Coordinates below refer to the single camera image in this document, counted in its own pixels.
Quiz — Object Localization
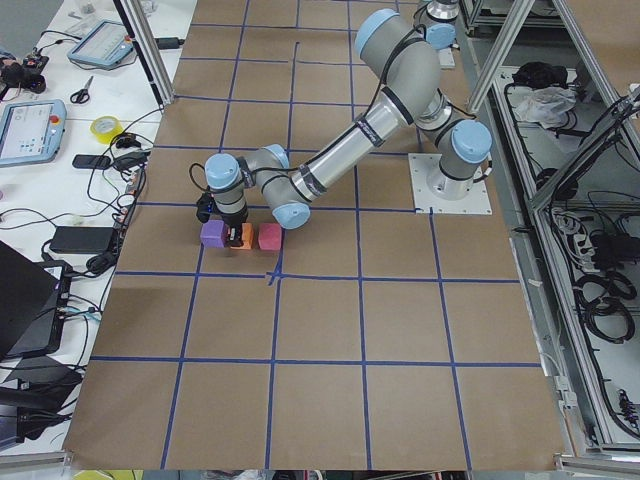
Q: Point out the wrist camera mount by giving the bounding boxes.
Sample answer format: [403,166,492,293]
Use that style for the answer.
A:
[196,192,215,224]

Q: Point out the yellow tape roll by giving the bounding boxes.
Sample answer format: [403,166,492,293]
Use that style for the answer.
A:
[90,115,124,145]

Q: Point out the black smartphone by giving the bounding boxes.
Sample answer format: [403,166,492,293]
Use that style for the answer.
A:
[72,154,112,170]

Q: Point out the aluminium frame post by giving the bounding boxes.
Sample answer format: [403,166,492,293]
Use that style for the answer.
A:
[113,0,175,109]

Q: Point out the red foam block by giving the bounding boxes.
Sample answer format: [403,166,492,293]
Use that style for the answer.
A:
[258,223,282,251]

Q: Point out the teach pendant far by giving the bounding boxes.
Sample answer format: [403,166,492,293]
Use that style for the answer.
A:
[67,20,134,70]

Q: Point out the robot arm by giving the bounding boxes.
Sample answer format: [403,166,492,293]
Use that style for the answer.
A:
[196,9,492,247]
[413,0,459,50]

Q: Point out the black laptop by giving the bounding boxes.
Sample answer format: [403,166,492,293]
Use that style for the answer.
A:
[1,243,71,360]

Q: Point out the black scissors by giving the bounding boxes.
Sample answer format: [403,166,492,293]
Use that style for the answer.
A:
[69,76,94,105]

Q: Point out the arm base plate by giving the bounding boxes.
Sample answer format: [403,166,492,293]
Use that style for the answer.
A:
[408,153,492,215]

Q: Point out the black power adapter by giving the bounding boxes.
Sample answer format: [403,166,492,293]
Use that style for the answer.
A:
[49,226,114,254]

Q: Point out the orange foam block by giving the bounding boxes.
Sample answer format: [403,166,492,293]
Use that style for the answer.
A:
[228,223,254,250]

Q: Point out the teach pendant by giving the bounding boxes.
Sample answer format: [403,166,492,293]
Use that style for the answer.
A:
[67,20,134,70]
[1,99,67,168]

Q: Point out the black power strip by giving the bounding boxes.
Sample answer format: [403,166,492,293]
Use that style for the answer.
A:
[113,164,147,243]

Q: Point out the purple foam block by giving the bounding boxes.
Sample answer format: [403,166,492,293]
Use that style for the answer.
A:
[200,220,227,248]

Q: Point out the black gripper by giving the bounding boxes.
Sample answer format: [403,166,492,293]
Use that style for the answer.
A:
[220,207,248,240]

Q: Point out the teach pendant near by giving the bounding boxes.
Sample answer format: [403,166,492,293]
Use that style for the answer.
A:
[1,99,67,168]

